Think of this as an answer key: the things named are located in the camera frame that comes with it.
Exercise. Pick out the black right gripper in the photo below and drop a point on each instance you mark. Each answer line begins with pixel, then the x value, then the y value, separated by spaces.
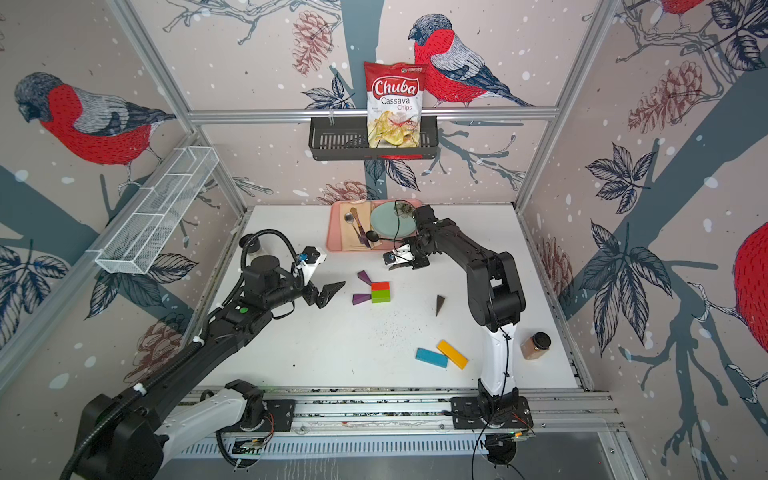
pixel 419 263

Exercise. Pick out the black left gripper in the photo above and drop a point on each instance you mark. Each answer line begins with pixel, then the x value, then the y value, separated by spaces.
pixel 324 296

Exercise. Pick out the purple wedge block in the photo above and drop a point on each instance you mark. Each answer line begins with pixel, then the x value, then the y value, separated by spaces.
pixel 361 298
pixel 363 276

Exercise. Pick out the green rectangular block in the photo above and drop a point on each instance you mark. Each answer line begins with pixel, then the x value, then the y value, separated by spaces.
pixel 380 296

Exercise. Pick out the dark brown wedge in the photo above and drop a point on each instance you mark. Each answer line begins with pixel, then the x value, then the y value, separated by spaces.
pixel 440 300

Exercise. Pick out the teal rectangular block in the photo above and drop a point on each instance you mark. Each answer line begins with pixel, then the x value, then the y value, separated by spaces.
pixel 432 358

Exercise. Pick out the yellow rectangular block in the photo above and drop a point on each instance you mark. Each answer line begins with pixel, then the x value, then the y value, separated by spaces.
pixel 456 357

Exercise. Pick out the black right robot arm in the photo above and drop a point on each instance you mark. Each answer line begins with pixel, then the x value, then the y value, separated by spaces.
pixel 495 299

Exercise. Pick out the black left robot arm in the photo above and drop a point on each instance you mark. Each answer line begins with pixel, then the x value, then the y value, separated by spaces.
pixel 134 434

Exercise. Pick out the mint green flower plate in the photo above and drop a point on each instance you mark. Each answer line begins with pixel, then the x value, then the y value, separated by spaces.
pixel 393 219

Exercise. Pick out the beige cloth napkin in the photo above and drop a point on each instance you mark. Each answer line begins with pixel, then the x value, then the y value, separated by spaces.
pixel 349 243

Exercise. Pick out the black spoon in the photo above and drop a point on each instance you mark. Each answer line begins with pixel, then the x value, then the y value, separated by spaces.
pixel 374 237

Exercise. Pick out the iridescent gold purple knife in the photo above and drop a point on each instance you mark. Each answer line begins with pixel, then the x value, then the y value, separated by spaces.
pixel 355 221

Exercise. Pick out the silver spoon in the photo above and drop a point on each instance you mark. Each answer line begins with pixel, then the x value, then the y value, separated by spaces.
pixel 349 219

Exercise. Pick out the glass shaker black lid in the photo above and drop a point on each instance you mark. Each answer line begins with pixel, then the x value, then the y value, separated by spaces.
pixel 250 243

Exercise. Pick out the Chuba cassava chips bag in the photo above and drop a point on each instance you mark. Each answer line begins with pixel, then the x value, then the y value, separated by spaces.
pixel 394 101

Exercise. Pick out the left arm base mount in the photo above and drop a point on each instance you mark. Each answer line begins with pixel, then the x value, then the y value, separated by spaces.
pixel 274 416

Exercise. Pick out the black wire wall basket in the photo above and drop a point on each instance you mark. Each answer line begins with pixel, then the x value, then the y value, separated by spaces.
pixel 347 139

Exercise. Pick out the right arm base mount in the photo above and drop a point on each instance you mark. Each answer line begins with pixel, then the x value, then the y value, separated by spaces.
pixel 512 411

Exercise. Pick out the white wire wall basket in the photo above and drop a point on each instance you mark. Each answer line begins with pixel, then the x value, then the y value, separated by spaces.
pixel 141 238

